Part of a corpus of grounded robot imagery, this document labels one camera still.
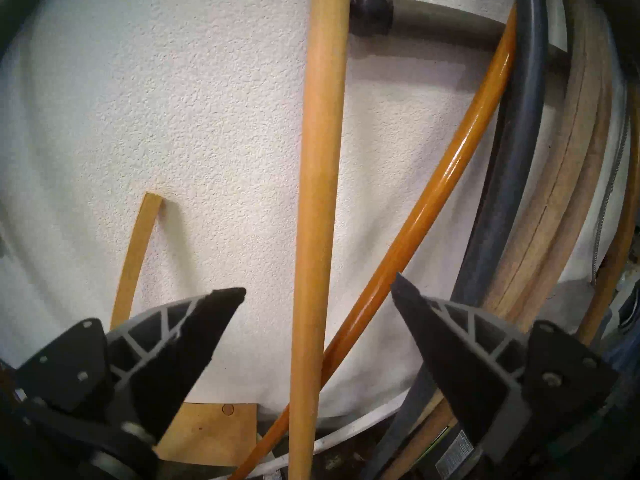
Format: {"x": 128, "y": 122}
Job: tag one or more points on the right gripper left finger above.
{"x": 165, "y": 354}

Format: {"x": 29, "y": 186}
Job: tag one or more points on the plywood board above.
{"x": 210, "y": 434}

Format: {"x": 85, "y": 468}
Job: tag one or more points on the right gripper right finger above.
{"x": 465, "y": 364}

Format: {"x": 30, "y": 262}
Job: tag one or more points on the thick light wooden pole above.
{"x": 317, "y": 184}

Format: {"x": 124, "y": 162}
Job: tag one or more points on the grey wall hook bar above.
{"x": 440, "y": 21}

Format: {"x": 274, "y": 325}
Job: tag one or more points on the thin square wooden stick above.
{"x": 135, "y": 254}

